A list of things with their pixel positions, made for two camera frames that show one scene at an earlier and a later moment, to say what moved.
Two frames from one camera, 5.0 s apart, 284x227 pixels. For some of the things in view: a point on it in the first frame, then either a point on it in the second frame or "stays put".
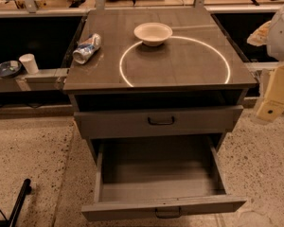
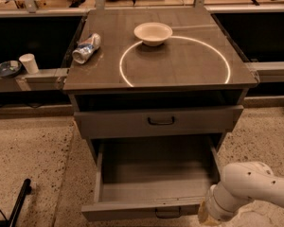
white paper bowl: x=153 y=33 stays put
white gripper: x=282 y=37 → x=212 y=204
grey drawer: x=159 y=121 stays put
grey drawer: x=153 y=175 stays put
